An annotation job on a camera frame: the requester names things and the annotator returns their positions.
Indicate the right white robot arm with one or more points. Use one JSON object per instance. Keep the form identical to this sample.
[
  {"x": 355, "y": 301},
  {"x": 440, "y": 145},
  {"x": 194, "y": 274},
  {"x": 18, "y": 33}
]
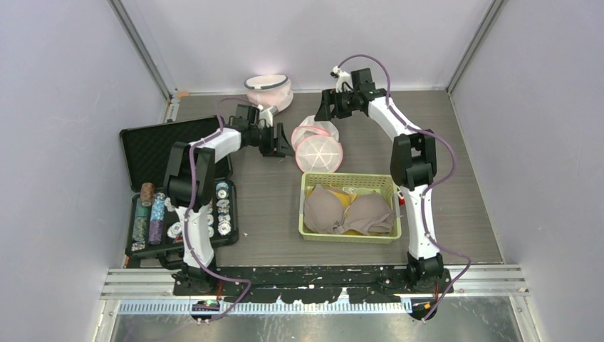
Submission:
[{"x": 413, "y": 163}]

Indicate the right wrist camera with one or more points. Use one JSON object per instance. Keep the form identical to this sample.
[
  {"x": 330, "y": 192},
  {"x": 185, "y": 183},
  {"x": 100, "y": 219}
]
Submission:
[{"x": 343, "y": 79}]

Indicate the green plastic basket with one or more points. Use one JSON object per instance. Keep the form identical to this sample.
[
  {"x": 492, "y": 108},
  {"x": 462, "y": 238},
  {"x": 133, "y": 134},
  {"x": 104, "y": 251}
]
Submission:
[{"x": 344, "y": 207}]

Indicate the black poker chip case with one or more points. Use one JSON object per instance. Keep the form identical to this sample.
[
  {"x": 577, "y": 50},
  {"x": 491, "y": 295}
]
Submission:
[{"x": 147, "y": 151}]

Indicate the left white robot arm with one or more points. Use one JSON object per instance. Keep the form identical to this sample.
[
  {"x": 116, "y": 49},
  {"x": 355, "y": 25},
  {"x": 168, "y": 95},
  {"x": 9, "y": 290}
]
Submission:
[{"x": 190, "y": 178}]

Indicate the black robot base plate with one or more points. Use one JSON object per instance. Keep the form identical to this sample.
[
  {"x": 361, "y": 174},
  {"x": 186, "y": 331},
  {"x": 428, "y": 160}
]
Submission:
[{"x": 368, "y": 284}]

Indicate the teal poker chip stack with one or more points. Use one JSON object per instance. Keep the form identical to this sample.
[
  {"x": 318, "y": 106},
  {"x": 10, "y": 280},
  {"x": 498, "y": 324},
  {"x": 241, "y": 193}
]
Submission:
[{"x": 140, "y": 224}]

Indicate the yellow bra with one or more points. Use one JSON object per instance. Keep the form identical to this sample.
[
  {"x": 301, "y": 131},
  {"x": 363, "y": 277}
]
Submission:
[{"x": 349, "y": 198}]

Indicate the purple poker chip stack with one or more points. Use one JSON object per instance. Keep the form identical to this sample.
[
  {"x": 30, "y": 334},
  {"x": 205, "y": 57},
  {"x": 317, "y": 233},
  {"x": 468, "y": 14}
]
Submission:
[{"x": 157, "y": 215}]

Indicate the brown poker chip stack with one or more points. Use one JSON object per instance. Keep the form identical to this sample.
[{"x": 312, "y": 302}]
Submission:
[{"x": 147, "y": 192}]

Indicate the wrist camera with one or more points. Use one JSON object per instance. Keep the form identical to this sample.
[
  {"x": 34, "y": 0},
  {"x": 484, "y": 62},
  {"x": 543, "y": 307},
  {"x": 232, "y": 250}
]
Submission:
[
  {"x": 343, "y": 79},
  {"x": 266, "y": 116}
]

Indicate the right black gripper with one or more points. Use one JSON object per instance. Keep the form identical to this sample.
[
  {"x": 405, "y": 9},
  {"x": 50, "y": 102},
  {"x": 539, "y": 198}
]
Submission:
[{"x": 323, "y": 112}]

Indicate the white grey-zipper laundry bag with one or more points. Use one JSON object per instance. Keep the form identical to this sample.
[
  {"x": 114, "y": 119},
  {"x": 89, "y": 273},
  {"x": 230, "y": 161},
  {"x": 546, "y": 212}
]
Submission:
[{"x": 270, "y": 91}]

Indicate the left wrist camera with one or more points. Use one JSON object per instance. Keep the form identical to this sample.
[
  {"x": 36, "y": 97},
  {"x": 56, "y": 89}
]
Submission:
[{"x": 266, "y": 116}]

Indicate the taupe bra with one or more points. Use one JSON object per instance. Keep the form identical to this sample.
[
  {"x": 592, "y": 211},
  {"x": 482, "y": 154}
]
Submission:
[{"x": 347, "y": 212}]

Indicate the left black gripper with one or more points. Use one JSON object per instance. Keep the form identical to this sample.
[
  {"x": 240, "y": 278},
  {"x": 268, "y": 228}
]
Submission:
[{"x": 277, "y": 147}]

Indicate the white pink-zipper laundry bag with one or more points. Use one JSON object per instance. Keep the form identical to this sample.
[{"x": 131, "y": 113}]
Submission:
[{"x": 316, "y": 146}]

